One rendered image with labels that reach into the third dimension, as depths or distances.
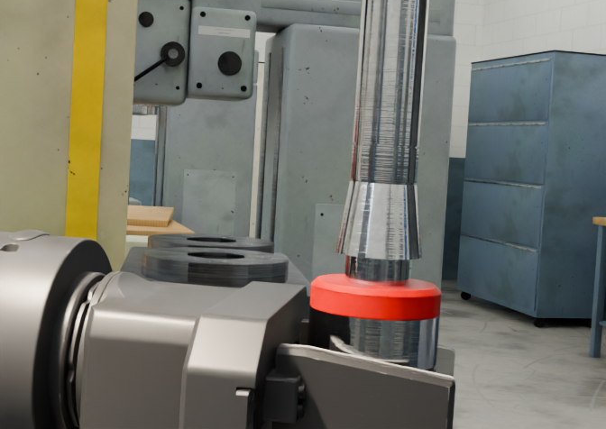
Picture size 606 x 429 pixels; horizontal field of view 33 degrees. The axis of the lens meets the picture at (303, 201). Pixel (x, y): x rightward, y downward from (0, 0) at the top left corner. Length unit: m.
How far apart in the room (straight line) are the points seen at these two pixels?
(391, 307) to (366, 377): 0.03
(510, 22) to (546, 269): 2.98
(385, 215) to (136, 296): 0.09
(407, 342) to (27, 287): 0.13
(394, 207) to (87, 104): 1.73
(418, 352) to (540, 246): 7.26
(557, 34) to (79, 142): 7.23
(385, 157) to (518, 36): 9.31
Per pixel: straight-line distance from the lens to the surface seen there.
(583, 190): 7.74
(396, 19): 0.36
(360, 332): 0.35
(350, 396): 0.35
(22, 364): 0.36
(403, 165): 0.36
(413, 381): 0.35
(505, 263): 8.08
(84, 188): 2.07
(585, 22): 8.65
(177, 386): 0.35
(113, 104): 2.08
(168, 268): 0.60
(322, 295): 0.36
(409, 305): 0.35
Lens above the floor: 1.21
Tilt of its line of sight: 3 degrees down
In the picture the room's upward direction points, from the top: 3 degrees clockwise
